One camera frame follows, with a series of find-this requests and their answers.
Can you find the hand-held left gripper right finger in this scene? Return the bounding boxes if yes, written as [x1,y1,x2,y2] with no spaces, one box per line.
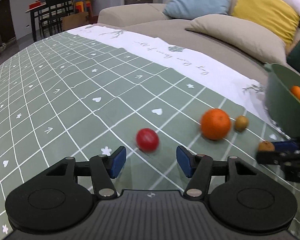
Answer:
[176,145,257,198]

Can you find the brown paper bag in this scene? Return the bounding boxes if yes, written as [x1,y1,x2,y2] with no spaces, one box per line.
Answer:
[62,11,89,32]

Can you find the beige pillow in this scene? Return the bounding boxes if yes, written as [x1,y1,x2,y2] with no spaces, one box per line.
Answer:
[186,14,287,64]

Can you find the small brown-green kiwi berry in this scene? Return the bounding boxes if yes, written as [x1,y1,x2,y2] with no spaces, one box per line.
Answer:
[234,115,249,132]

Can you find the green plastic colander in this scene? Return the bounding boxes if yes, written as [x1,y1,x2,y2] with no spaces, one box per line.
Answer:
[264,63,300,138]

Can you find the brown door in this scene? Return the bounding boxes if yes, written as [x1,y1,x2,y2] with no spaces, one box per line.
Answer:
[0,0,17,43]

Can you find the yellow pillow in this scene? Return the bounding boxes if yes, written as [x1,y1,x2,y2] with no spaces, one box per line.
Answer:
[232,0,300,51]

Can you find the black dining chair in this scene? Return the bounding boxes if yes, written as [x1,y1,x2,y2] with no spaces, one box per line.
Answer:
[39,0,68,37]

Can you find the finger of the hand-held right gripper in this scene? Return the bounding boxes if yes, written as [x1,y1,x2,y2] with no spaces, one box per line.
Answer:
[274,132,300,152]
[256,150,300,166]

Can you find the green checked tablecloth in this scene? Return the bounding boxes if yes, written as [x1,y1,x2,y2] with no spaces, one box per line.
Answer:
[0,24,300,240]

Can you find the stacked colourful stools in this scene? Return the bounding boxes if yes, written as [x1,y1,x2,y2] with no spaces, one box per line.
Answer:
[74,0,93,13]

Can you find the brown longan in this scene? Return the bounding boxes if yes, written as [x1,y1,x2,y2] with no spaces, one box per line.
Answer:
[258,141,276,152]

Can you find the dark dining table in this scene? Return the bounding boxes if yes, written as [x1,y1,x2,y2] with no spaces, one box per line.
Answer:
[26,1,65,42]

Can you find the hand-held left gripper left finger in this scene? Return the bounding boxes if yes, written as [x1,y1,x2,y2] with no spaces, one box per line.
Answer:
[46,145,127,198]

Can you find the small red tomato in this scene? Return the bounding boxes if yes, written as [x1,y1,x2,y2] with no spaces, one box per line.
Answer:
[136,128,159,152]

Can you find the orange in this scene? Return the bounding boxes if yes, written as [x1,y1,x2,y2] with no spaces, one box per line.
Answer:
[290,86,300,101]
[200,108,232,141]

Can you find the light blue pillow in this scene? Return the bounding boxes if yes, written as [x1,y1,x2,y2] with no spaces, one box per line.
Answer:
[162,0,232,20]

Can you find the beige sofa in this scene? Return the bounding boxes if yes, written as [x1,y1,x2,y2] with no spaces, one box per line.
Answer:
[97,0,300,87]

